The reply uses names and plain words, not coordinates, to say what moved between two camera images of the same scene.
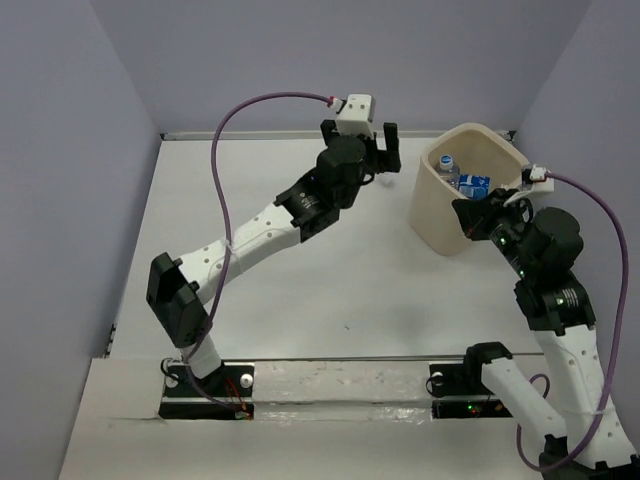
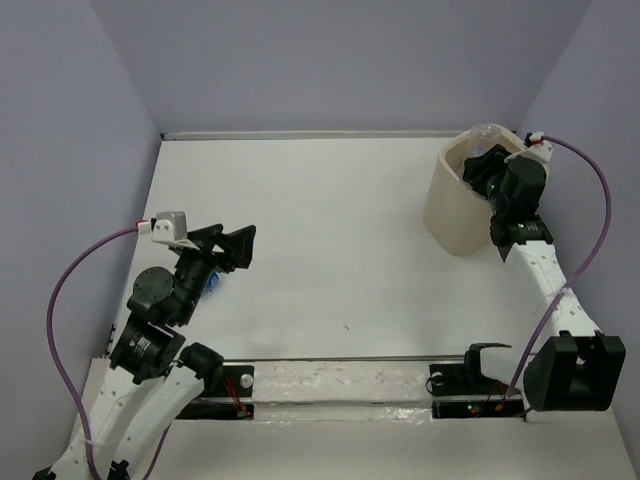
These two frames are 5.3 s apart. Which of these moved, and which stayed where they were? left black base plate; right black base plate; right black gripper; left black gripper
Moved: right black gripper; left black gripper
Stayed: left black base plate; right black base plate
